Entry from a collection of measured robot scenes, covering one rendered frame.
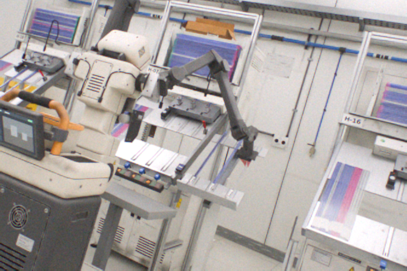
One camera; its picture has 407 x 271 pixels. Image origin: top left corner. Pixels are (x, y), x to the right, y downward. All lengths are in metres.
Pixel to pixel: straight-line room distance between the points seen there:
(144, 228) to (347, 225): 1.33
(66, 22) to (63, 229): 2.42
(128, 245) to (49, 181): 1.49
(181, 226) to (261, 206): 1.65
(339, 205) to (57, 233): 1.39
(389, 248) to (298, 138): 2.16
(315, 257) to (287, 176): 1.77
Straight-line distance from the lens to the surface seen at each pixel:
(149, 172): 2.47
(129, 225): 2.91
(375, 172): 2.49
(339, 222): 2.20
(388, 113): 2.58
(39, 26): 3.90
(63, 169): 1.50
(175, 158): 2.50
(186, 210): 2.69
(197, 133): 2.66
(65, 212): 1.53
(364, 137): 2.76
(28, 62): 3.70
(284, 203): 4.17
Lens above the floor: 1.08
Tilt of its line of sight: level
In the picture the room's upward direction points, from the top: 17 degrees clockwise
